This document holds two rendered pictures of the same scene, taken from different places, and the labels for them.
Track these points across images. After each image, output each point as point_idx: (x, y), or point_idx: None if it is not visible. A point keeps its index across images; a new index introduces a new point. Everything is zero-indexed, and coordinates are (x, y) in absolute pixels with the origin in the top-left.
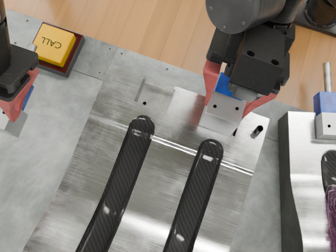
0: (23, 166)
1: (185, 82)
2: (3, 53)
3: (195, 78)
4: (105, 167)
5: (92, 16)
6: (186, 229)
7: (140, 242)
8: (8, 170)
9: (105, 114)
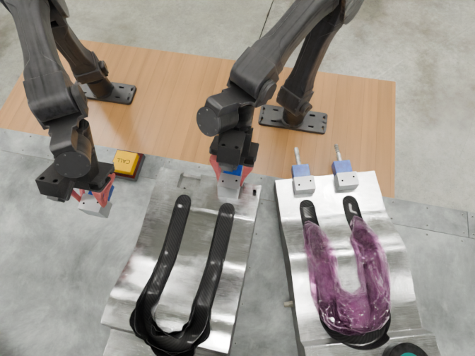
0: (113, 240)
1: (212, 173)
2: (94, 165)
3: None
4: (163, 229)
5: (148, 141)
6: (217, 260)
7: (188, 271)
8: (103, 244)
9: (160, 198)
